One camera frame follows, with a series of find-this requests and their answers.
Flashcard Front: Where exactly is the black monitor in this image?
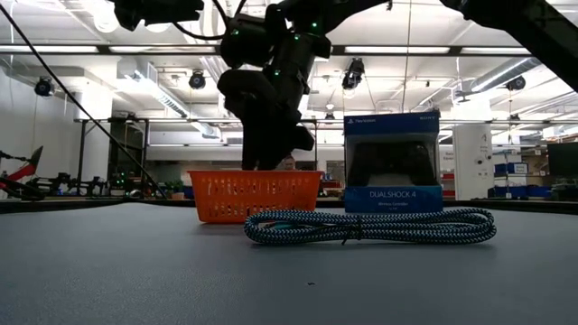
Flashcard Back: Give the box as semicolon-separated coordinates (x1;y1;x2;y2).
546;142;578;178

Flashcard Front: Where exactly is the orange plastic basket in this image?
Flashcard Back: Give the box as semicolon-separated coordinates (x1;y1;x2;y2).
188;170;325;225

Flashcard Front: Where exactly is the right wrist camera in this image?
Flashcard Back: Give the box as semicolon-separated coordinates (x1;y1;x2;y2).
216;70;279;119

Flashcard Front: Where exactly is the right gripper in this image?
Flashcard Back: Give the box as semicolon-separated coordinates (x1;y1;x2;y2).
241;97;315;172

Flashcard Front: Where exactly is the grey ceiling duct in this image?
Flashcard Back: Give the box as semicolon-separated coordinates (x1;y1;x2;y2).
469;53;547;94

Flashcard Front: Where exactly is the blue braided USB cable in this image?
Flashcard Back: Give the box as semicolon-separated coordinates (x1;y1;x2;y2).
243;208;498;247

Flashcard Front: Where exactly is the person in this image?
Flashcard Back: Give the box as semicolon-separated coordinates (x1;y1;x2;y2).
277;154;298;172

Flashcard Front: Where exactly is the shelf with blue bins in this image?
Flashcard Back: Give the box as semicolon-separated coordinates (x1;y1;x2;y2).
487;161;555;200

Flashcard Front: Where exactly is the background robot rig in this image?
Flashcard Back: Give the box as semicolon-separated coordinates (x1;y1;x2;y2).
0;144;109;202

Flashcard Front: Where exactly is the white pillar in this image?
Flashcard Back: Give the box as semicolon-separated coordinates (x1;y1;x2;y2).
452;124;493;201

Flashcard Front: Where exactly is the blue PlayStation controller box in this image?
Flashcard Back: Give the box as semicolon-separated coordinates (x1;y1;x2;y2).
343;111;444;214

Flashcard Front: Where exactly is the black background rack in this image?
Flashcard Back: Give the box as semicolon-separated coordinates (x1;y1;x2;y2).
74;117;153;198

